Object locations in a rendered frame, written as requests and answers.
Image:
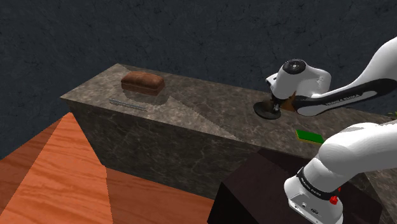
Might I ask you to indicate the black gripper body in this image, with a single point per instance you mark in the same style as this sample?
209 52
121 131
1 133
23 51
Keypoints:
276 101

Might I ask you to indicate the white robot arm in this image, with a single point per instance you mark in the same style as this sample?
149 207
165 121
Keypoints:
350 149

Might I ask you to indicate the black round plate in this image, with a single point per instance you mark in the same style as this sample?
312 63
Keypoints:
263 113

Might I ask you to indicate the green and yellow sponge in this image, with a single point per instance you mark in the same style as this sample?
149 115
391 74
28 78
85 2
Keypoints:
308 136

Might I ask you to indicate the dark robot stand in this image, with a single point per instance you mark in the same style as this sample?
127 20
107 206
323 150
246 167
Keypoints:
254 192

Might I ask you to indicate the green plant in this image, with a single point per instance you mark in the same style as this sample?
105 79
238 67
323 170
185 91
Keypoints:
393 114

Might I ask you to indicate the brown bread loaf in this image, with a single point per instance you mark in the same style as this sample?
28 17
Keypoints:
142 82

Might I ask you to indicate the grey metal knife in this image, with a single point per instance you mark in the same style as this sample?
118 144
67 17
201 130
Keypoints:
127 104

